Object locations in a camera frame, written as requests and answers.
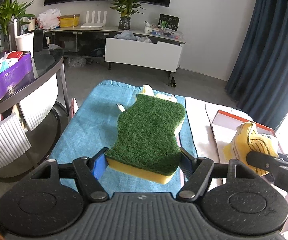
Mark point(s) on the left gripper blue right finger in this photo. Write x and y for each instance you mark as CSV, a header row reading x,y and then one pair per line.
x,y
197,172

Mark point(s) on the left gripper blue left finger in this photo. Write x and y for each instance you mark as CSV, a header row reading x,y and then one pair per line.
x,y
88,171

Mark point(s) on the green yellow sponge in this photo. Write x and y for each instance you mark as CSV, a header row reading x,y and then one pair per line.
x,y
146,145

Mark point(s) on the striped blue table cloth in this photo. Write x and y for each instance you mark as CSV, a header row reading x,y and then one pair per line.
x,y
94,126

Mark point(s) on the orange white cardboard box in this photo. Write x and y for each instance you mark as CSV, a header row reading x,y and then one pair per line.
x,y
224,126

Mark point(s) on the white ribbed drawer unit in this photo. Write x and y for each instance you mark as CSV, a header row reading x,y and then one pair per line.
x,y
25,116

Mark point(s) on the dark blue curtain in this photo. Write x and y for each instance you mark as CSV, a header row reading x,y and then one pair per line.
x,y
259,79

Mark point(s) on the purple storage tray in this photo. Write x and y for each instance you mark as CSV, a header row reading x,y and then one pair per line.
x,y
13,75

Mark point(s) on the round dark side table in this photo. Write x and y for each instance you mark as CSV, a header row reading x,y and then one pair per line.
x,y
46,63

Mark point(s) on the white drawer tv cabinet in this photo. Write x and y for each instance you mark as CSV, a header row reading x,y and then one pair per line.
x,y
146,50

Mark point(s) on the grey cloth in drawer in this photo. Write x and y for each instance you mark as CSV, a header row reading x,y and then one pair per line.
x,y
128,35

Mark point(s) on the white wifi router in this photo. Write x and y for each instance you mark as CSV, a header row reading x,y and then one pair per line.
x,y
95,20

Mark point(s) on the white cat figurine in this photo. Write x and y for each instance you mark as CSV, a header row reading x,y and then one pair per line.
x,y
147,28

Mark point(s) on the yellow box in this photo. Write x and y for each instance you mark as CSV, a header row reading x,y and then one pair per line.
x,y
69,20

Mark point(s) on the black green box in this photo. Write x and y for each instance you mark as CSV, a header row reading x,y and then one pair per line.
x,y
170,22

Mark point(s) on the white plastic bag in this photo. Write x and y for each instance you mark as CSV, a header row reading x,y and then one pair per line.
x,y
50,19

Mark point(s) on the potted plant white pot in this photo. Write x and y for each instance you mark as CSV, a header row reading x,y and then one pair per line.
x,y
11,20

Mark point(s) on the potted plant glass vase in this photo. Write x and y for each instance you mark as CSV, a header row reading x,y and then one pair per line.
x,y
126,8

